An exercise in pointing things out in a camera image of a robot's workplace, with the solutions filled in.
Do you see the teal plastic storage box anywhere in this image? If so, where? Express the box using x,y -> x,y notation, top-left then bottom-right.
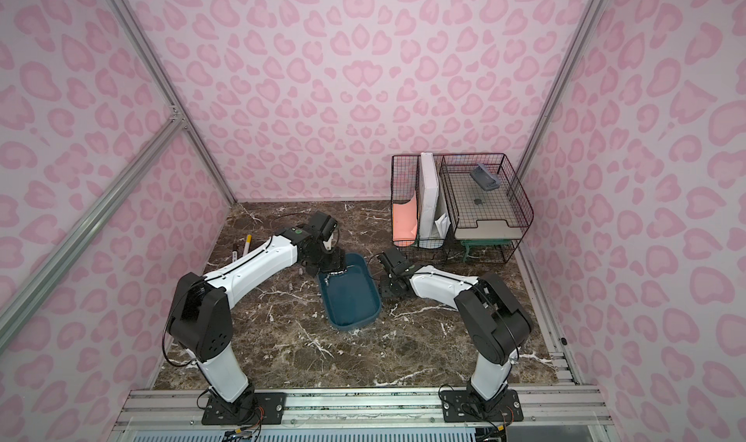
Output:
317,253 -> 382,331

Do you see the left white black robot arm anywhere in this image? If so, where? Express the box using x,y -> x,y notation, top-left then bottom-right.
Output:
164,212 -> 346,411

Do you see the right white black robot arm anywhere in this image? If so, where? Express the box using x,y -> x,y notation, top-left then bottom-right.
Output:
377,247 -> 534,409

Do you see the pink folder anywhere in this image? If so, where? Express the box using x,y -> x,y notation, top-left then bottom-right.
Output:
392,196 -> 419,248

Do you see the yellow marker pen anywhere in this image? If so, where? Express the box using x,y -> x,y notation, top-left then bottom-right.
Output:
242,234 -> 253,257

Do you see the green item under tray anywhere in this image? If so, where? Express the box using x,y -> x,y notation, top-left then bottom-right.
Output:
460,239 -> 516,264

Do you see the white binder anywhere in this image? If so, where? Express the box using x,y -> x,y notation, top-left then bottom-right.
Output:
418,152 -> 451,250

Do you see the beige paper tray sheet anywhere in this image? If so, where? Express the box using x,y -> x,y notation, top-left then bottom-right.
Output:
449,174 -> 528,240

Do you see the grey stapler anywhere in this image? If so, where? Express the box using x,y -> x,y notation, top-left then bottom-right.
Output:
469,163 -> 501,192

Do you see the black wire desk organizer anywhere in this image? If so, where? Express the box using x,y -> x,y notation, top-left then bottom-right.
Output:
390,152 -> 534,263

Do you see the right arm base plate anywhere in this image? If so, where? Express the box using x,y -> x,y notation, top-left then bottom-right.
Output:
438,386 -> 525,426

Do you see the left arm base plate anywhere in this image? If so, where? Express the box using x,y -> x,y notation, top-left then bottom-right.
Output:
201,391 -> 288,426

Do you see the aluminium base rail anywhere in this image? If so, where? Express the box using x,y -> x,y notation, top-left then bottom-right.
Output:
108,385 -> 620,441

